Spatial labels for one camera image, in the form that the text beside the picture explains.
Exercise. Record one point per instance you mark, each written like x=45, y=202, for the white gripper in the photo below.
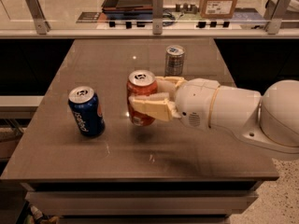
x=194, y=102

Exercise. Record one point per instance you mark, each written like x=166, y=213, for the red coke can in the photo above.
x=140, y=82

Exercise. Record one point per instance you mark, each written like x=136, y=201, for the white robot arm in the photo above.
x=268, y=121

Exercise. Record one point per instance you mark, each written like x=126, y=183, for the tall silver energy drink can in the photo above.
x=174, y=60

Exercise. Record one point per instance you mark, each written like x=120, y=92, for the blue pepsi can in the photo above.
x=84, y=104

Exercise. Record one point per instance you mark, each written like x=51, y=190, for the cardboard box with label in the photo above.
x=217, y=9

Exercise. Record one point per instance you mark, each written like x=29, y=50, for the grey table drawer front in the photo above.
x=141, y=203

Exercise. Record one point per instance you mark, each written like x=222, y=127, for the middle metal railing post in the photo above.
x=157, y=16

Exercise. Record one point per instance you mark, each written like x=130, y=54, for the metal railing post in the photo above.
x=40, y=22
x=274, y=15
x=157, y=16

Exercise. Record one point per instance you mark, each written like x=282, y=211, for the right metal railing post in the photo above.
x=274, y=15

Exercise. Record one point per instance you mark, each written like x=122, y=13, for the left metal railing post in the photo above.
x=40, y=22

